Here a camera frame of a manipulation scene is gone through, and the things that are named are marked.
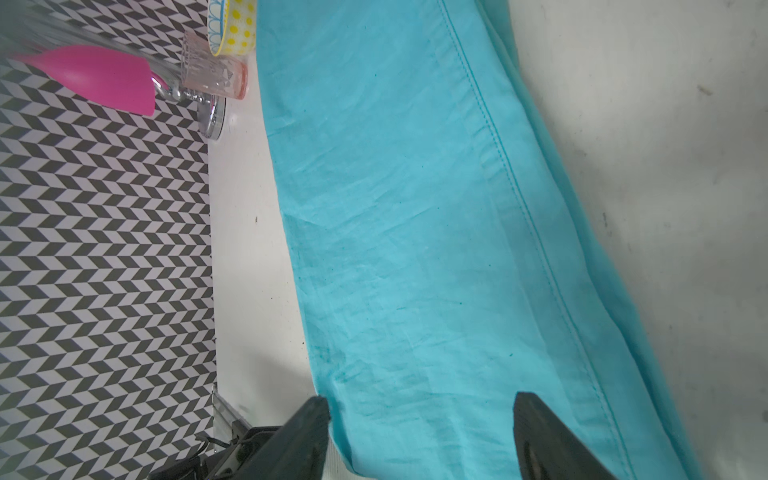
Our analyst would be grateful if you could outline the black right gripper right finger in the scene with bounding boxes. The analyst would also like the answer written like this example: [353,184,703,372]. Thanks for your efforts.
[514,392,616,480]

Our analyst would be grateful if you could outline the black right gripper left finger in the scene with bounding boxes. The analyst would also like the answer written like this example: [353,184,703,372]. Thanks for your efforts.
[230,396,331,480]

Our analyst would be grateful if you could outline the turquoise long pants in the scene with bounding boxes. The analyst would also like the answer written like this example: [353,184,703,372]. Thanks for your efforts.
[257,1,702,479]

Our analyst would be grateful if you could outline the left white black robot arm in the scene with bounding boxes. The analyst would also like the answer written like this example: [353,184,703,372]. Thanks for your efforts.
[147,426,280,480]

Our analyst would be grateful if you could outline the pink ribbed glass tumbler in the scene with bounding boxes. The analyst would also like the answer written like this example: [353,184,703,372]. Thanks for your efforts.
[181,30,248,100]

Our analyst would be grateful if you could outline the pink plastic wine glass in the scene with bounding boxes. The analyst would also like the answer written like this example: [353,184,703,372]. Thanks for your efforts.
[13,45,170,117]

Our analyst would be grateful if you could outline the yellow blue patterned bowl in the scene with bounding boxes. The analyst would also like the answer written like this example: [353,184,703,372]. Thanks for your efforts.
[207,0,258,57]

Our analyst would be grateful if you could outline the aluminium front frame rail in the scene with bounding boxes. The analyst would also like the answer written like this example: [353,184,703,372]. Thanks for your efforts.
[211,389,251,443]

